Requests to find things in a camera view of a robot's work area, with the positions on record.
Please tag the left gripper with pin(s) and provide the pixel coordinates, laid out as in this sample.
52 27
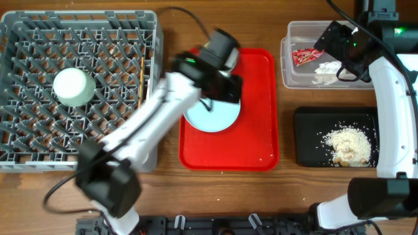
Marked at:
230 89

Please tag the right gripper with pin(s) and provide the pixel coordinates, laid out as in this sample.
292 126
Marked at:
341 32

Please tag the white napkin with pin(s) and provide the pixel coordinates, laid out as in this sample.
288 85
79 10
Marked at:
326 73

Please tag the red snack wrapper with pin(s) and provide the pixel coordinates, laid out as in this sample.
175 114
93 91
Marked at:
307 55

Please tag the wooden chopstick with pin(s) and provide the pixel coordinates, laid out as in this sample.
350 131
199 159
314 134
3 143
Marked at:
141 86

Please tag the rice food waste pile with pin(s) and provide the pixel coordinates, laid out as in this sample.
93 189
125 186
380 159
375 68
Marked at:
349 145

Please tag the green bowl with food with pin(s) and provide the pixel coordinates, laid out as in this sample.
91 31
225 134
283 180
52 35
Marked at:
74 87

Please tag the white plastic fork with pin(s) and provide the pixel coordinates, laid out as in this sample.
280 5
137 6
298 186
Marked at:
148 88

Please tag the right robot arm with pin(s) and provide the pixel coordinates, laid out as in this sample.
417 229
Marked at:
377 47

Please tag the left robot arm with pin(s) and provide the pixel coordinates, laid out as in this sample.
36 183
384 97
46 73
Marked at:
107 170

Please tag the grey dishwasher rack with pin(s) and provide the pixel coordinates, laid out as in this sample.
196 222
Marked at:
40 134

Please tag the light blue plate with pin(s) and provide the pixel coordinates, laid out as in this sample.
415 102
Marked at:
212 116

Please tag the clear plastic bin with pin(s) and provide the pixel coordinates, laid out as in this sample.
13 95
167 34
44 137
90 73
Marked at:
302 35

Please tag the black plastic tray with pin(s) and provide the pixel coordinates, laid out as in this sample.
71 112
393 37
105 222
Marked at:
310 120

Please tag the red plastic tray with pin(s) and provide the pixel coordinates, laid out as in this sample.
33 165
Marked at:
251 142

